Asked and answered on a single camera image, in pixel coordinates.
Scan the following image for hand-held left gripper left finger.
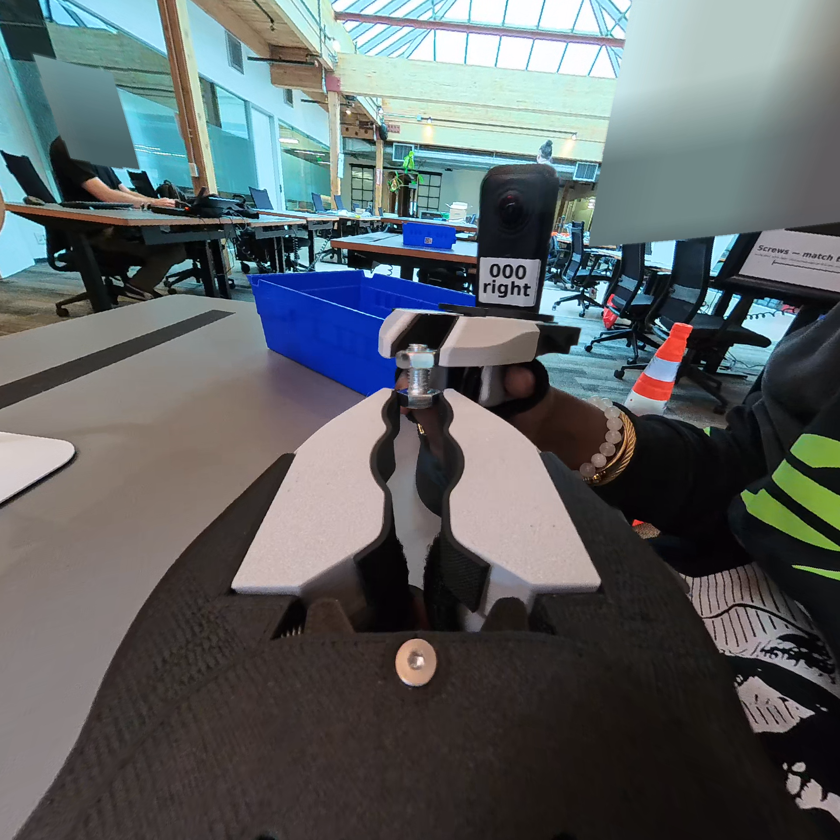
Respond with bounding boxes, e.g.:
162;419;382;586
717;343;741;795
233;390;397;606

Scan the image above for person's right forearm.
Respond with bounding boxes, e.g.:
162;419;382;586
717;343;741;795
604;392;788;542

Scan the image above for blue plastic bin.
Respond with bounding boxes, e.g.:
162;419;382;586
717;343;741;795
252;269;476;395
402;221;459;252

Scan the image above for green potted plant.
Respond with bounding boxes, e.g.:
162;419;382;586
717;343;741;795
392;147;425;200

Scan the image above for sign board on white stand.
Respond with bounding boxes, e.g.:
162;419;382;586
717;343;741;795
0;434;77;508

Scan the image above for beaded bracelet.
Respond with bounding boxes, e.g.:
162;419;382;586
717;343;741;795
578;398;640;488

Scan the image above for black and white printed trousers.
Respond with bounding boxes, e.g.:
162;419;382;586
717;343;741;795
680;565;840;821

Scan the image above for steel hex bolt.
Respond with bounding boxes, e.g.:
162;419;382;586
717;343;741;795
394;344;447;429

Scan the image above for black framed instruction sign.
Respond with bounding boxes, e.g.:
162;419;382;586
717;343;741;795
738;230;840;298

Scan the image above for long office desk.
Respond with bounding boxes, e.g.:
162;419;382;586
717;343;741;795
6;201;322;313

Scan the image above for black hoodie with green print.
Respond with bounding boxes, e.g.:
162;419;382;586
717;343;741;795
726;302;840;657

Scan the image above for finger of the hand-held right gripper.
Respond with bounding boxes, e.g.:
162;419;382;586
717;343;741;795
378;309;455;362
437;319;543;371

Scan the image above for person's right hand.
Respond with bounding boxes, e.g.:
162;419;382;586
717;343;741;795
453;363;605;468

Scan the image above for brown office desk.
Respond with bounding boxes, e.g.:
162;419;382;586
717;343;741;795
331;233;481;284

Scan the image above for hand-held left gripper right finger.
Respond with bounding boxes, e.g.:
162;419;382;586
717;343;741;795
444;390;603;618

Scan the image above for orange traffic cone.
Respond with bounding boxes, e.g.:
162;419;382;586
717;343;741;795
624;322;694;416

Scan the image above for black office chair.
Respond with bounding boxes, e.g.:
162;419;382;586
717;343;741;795
588;237;773;410

